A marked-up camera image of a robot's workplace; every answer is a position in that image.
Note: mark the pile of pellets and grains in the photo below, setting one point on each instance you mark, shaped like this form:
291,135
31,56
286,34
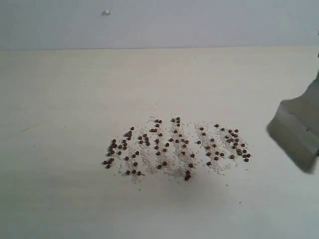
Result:
175,149

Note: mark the wooden paint brush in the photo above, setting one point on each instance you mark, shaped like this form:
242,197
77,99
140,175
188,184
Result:
295,128

